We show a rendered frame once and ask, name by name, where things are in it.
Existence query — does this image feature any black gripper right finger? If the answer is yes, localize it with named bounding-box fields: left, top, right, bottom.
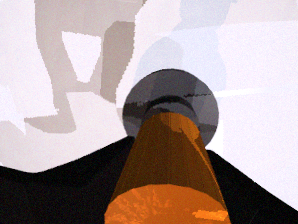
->
left=206, top=148, right=298, bottom=224

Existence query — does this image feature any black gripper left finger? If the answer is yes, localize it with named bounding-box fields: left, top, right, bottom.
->
left=0, top=136, right=136, bottom=224

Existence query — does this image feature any orange knob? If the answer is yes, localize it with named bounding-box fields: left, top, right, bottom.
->
left=104, top=112, right=231, bottom=224

